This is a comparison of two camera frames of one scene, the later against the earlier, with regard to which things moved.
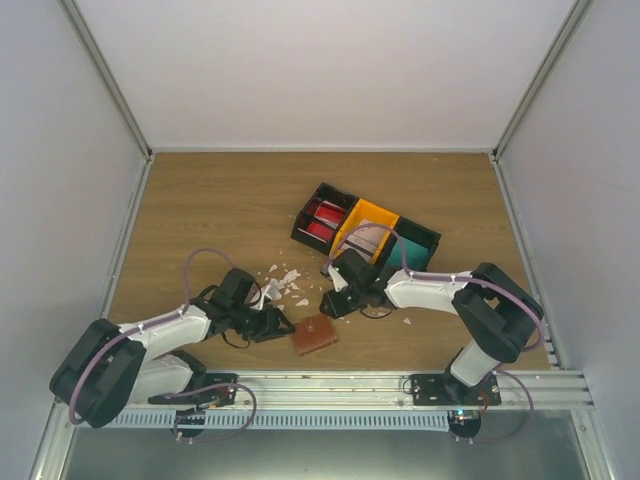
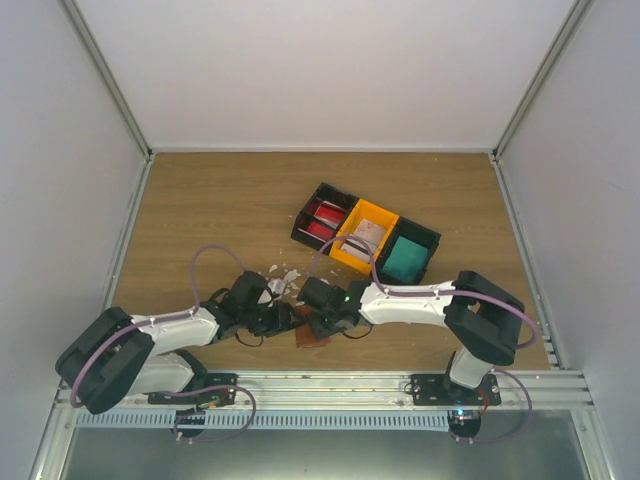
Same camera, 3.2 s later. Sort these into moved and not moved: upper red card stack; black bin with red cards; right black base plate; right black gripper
Moved: right black gripper
Not moved: right black base plate; black bin with red cards; upper red card stack
